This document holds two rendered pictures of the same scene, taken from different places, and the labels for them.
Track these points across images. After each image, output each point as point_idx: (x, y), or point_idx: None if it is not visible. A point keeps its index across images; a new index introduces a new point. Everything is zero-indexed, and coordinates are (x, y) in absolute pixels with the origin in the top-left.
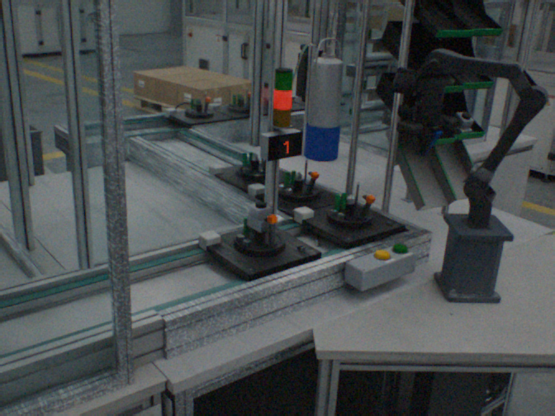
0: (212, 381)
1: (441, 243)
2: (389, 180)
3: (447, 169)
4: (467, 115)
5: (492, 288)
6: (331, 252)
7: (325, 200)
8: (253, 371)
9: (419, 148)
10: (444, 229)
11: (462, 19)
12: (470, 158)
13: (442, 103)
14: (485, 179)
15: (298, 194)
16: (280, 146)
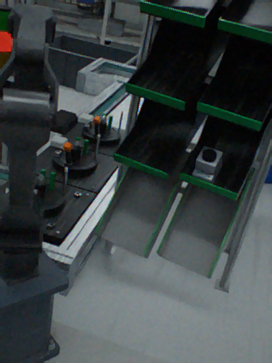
0: None
1: (129, 298)
2: (114, 190)
3: (197, 222)
4: (206, 155)
5: (0, 360)
6: None
7: (77, 180)
8: None
9: (173, 176)
10: (176, 294)
11: (255, 10)
12: (229, 225)
13: (27, 86)
14: (1, 209)
15: (61, 160)
16: None
